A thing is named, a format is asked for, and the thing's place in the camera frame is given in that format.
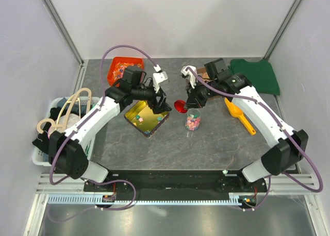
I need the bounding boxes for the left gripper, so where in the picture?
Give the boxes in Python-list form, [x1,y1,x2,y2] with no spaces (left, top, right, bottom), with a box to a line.
[131,81,171,114]

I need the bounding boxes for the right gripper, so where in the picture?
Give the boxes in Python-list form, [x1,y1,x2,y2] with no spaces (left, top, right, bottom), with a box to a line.
[185,78,219,109]

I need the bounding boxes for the red jar lid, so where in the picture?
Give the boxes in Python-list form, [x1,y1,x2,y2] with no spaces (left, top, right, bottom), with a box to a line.
[174,99,188,113]

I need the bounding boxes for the clear glass jar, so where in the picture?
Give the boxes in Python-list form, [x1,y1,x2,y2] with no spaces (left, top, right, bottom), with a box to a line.
[185,108,201,131]

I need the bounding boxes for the star candy tin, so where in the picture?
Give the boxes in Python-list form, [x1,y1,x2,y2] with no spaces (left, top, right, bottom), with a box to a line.
[124,101,170,138]

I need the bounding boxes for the yellow plastic scoop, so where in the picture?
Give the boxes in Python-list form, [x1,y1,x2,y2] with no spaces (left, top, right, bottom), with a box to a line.
[224,98,256,136]

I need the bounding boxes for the orange candy box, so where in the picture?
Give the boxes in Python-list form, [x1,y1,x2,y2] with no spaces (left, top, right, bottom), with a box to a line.
[107,57,145,87]

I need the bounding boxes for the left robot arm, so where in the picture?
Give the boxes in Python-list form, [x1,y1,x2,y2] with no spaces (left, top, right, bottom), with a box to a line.
[48,65,171,191]

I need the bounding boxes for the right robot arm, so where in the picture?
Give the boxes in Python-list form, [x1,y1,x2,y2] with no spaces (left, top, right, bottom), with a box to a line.
[181,58,308,192]

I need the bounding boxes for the brown gummy candy box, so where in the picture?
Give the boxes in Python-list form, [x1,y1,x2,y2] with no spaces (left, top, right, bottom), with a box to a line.
[195,66,222,100]

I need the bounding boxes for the green folded cloth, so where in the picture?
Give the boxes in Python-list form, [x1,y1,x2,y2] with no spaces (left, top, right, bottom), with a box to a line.
[229,59,281,96]

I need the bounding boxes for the white laundry basket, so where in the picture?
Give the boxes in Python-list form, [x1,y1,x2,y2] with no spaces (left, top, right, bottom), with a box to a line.
[32,96,99,166]

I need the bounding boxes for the beige clothes hanger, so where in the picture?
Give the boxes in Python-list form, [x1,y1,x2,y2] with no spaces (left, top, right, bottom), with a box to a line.
[36,88,92,133]

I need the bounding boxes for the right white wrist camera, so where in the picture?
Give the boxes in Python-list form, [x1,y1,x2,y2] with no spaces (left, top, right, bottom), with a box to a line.
[181,65,197,89]

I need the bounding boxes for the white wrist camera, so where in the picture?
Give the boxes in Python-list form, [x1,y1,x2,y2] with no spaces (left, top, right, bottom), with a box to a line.
[181,65,197,89]
[152,64,168,93]

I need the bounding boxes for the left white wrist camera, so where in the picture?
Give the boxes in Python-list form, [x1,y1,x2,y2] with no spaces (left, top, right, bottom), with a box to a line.
[152,64,168,93]

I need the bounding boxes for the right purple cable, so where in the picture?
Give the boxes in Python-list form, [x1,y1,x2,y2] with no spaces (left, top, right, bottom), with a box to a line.
[185,67,323,212]

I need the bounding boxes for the purple cable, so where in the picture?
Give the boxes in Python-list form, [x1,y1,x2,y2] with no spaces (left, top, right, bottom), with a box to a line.
[185,67,323,212]
[46,44,160,223]

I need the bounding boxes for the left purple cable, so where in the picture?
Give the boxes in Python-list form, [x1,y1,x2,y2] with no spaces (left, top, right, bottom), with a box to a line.
[46,44,160,223]

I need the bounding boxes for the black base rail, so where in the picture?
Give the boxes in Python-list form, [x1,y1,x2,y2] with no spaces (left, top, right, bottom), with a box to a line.
[84,170,267,199]

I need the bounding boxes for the white cable duct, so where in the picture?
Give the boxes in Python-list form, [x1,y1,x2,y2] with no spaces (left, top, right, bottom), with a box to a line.
[47,193,258,206]

